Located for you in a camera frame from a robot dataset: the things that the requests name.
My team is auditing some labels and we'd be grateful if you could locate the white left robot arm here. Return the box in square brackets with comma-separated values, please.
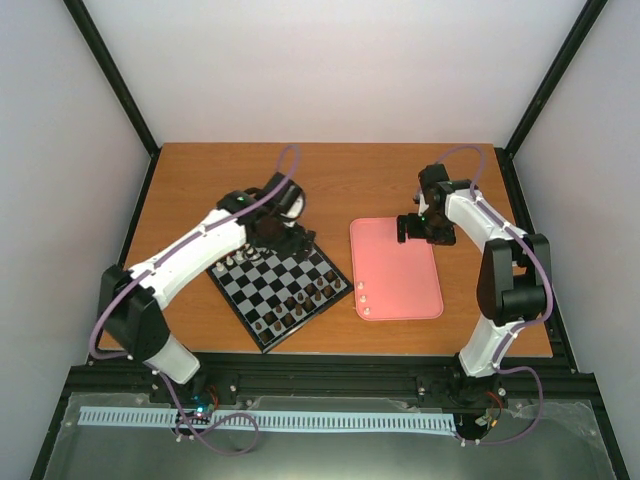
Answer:
[95, 172, 315, 403]

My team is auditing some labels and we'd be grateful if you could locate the pink plastic tray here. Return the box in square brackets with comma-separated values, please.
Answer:
[350, 217, 444, 322]

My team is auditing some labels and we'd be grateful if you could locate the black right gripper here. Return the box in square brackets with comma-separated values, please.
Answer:
[397, 211, 455, 246]

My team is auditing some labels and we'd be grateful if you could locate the black aluminium frame post left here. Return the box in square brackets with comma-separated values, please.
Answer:
[61, 0, 162, 157]

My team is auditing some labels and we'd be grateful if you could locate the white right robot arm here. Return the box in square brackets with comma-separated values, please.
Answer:
[396, 163, 553, 408]

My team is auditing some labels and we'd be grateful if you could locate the light blue cable duct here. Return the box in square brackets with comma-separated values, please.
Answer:
[77, 406, 456, 436]

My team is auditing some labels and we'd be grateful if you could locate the black and silver chessboard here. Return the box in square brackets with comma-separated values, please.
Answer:
[207, 245, 353, 353]

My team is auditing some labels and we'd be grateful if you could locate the black aluminium frame post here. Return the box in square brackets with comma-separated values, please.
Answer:
[502, 0, 609, 155]
[61, 0, 162, 157]

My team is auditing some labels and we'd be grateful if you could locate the black aluminium frame post right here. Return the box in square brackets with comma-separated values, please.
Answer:
[502, 0, 609, 155]

